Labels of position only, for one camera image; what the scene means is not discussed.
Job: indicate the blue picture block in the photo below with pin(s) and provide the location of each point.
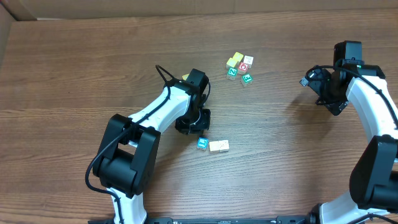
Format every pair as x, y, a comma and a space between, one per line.
202, 143

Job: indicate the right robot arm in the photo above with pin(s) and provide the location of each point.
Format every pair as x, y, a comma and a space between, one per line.
373, 183

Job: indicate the green picture block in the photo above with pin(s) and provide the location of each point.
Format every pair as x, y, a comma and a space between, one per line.
246, 79

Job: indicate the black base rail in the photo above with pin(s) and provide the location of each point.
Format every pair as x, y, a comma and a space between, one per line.
278, 220

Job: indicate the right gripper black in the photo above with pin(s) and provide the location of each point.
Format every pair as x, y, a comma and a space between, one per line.
333, 106

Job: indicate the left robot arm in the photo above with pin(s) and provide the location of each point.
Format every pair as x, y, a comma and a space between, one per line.
125, 160

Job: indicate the tan yellow letter block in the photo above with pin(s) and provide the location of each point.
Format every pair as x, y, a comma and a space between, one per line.
214, 146

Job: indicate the yellow block front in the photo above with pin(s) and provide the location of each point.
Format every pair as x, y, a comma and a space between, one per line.
231, 63

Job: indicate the green Z block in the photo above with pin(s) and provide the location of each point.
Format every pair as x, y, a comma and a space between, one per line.
231, 74

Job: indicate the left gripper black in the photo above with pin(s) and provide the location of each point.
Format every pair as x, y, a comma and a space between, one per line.
193, 125

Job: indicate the white drawing block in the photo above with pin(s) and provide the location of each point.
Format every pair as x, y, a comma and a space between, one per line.
223, 145

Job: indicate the lone yellow block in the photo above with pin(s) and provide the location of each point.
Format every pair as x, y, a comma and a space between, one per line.
185, 76

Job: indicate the red picture block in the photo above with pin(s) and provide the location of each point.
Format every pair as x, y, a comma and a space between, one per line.
243, 68

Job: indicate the yellow block rear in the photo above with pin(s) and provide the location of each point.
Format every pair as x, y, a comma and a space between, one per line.
238, 56

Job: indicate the white letter block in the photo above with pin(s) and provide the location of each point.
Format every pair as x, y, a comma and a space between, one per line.
248, 60

